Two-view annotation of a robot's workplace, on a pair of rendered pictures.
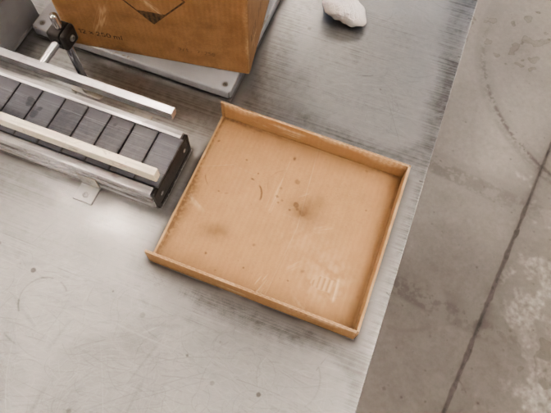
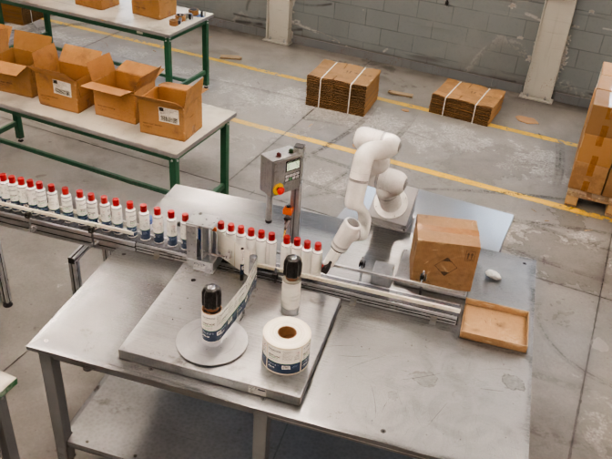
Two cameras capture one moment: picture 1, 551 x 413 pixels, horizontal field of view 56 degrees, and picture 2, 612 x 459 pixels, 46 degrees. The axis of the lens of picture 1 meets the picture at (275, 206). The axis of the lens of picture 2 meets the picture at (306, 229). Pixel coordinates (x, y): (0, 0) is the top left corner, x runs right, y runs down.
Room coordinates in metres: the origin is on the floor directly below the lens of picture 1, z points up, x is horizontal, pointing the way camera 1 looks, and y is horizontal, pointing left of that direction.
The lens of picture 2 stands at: (-2.26, 1.06, 3.01)
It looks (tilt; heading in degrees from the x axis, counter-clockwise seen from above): 33 degrees down; 357
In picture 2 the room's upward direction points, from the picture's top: 4 degrees clockwise
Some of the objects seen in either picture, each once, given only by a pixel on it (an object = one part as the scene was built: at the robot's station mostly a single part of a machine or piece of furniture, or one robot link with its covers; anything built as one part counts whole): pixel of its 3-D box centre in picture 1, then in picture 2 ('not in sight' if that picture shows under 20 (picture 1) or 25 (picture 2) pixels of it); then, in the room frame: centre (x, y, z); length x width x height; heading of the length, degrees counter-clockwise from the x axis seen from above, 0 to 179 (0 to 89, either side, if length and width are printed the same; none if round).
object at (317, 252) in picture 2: not in sight; (316, 260); (0.55, 0.83, 0.98); 0.05 x 0.05 x 0.20
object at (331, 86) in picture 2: not in sight; (342, 86); (4.78, 0.36, 0.16); 0.65 x 0.54 x 0.32; 69
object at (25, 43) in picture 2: not in sight; (17, 66); (2.86, 2.96, 0.97); 0.44 x 0.38 x 0.37; 159
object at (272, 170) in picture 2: not in sight; (280, 171); (0.70, 1.02, 1.38); 0.17 x 0.10 x 0.19; 128
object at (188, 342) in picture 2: not in sight; (211, 341); (0.07, 1.28, 0.89); 0.31 x 0.31 x 0.01
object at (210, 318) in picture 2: not in sight; (211, 313); (0.07, 1.28, 1.04); 0.09 x 0.09 x 0.29
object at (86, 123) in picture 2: not in sight; (86, 144); (2.78, 2.50, 0.39); 2.20 x 0.80 x 0.78; 64
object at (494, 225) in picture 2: not in sight; (417, 232); (1.10, 0.23, 0.81); 0.90 x 0.90 x 0.04; 64
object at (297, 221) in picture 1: (283, 211); (494, 323); (0.29, -0.01, 0.85); 0.30 x 0.26 x 0.04; 73
